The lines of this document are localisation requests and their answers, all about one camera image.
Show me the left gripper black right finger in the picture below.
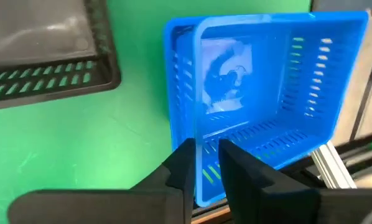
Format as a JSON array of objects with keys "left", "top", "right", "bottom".
[{"left": 218, "top": 138, "right": 372, "bottom": 224}]

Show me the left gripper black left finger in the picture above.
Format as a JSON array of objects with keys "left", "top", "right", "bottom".
[{"left": 7, "top": 138, "right": 197, "bottom": 224}]

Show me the blue slotted plastic basket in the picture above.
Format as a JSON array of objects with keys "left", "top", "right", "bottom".
[{"left": 163, "top": 11, "right": 370, "bottom": 208}]

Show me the light wooden side board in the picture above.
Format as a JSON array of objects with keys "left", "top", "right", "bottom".
[{"left": 190, "top": 205, "right": 233, "bottom": 224}]

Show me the black slotted plastic basket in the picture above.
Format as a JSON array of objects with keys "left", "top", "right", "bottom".
[{"left": 0, "top": 0, "right": 122, "bottom": 112}]

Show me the silver aluminium extrusion post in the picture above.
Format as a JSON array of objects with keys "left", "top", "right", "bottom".
[{"left": 310, "top": 141, "right": 358, "bottom": 190}]

